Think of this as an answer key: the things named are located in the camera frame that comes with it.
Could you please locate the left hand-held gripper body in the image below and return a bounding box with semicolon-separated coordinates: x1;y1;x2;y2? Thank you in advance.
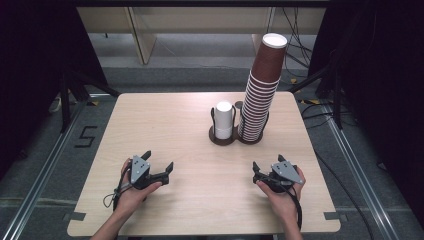
129;155;170;191

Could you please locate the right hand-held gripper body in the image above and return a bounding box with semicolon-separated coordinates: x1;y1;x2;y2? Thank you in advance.
252;160;305;193

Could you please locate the dark brown double cup holder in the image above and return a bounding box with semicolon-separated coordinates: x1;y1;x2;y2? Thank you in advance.
208;100;270;147

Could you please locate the stack of brown cups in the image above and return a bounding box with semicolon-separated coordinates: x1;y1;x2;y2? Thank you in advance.
237;32;289;143

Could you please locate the person's left hand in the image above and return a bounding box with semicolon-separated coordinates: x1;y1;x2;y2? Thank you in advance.
114;158;164;218

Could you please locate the person's right hand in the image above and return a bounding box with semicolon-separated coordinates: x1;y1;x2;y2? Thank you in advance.
255;167;307;224

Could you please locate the black tape strip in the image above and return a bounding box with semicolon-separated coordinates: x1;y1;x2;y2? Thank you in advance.
323;211;348;223
63;211;87;222

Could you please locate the black metal stand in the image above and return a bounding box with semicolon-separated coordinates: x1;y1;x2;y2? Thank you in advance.
289;64;344;130
59;68;122;134

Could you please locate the beige wooden shelf unit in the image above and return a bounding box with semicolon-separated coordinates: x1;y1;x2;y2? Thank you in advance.
77;6;327;66

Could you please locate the black curtain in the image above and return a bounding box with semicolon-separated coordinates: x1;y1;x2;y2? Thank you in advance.
308;0;424;231
0;0;109;174

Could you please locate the left hand-held gripper black cable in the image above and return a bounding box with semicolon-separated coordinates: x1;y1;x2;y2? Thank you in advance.
102;164;133;212

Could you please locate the black floor cable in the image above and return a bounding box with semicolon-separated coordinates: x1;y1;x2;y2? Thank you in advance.
301;101;376;240

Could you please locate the aluminium floor rail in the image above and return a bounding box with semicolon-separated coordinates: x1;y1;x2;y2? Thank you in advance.
0;96;89;240
319;103;399;240

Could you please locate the bundle of black cables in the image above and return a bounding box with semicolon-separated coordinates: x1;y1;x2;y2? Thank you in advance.
266;6;316;79

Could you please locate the black frame bar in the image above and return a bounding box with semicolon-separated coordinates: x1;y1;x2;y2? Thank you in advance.
71;0;331;8

